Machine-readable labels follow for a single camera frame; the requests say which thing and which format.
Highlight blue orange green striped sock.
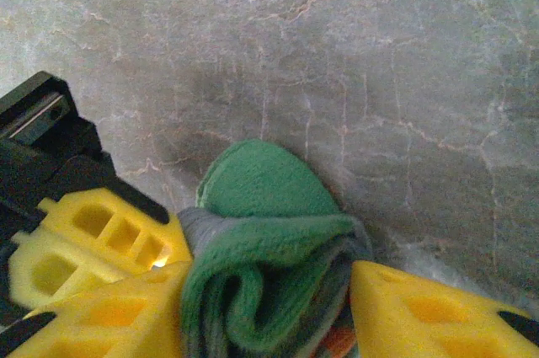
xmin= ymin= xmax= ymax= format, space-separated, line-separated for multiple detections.
xmin=176 ymin=138 xmax=375 ymax=358

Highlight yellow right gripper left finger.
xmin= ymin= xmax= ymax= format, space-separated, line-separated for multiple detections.
xmin=0 ymin=262 xmax=194 ymax=358

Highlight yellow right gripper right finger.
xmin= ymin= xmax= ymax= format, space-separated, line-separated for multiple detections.
xmin=349 ymin=259 xmax=539 ymax=358

